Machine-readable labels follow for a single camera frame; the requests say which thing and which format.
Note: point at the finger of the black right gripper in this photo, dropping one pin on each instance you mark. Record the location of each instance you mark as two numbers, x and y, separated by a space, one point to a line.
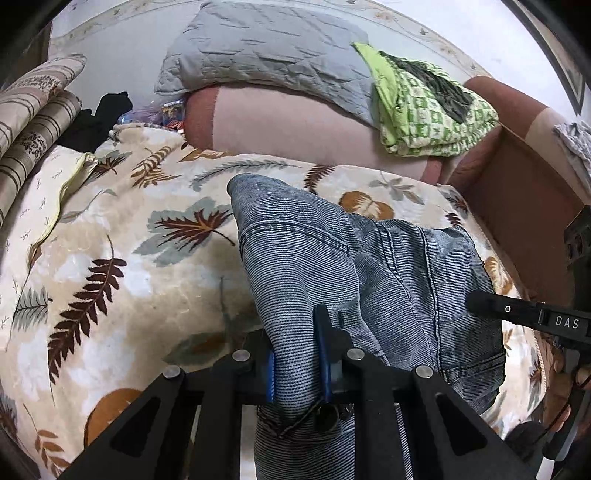
493 306

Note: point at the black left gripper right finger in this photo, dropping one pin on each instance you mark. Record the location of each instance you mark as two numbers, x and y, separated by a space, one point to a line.
407 422

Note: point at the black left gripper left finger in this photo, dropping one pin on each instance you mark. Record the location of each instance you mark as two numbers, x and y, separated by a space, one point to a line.
183 425

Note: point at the blue denim pants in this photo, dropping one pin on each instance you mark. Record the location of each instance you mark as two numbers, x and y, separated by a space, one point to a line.
398 289

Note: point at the brown wooden headboard panel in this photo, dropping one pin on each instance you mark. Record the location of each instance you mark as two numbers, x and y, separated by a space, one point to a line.
526 206

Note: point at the beige leaf-print blanket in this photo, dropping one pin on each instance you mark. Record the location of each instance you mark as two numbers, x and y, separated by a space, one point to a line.
142 269

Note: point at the green patterned folded cloth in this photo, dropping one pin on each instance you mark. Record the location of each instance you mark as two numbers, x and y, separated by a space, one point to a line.
423 111

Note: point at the pink sofa backrest cushion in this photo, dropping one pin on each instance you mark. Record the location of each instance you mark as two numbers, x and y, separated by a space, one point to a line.
264 120

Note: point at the black garment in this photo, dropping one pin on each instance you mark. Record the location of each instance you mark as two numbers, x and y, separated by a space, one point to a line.
89 130

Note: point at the colourful small packets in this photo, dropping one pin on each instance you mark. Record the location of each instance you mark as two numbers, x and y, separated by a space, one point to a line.
169 115

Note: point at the grey quilted pillow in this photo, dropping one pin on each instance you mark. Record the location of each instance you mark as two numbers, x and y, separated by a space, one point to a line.
272 45

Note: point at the striped beige lower cushion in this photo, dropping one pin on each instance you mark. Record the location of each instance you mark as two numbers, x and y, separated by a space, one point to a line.
38 136

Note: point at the striped beige cushion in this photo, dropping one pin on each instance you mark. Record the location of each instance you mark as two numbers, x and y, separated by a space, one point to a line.
24 98
38 136

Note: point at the striped beige upper cushion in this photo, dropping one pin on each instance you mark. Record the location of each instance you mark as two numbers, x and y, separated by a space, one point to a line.
24 98

